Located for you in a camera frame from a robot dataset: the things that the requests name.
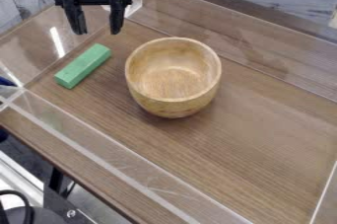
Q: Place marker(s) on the green rectangular block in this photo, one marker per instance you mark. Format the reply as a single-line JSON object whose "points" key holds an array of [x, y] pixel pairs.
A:
{"points": [[83, 65]]}

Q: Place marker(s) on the brown wooden bowl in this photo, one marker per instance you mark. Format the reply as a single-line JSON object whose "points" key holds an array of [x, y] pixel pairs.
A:
{"points": [[173, 75]]}

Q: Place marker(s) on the blue object at edge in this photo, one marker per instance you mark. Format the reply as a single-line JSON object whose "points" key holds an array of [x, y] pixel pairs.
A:
{"points": [[6, 82]]}

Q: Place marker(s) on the black metal table leg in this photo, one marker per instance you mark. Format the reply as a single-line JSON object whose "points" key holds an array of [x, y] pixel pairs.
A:
{"points": [[56, 180]]}

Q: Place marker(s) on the clear acrylic tray wall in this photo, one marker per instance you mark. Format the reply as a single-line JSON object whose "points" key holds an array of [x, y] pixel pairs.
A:
{"points": [[251, 161]]}

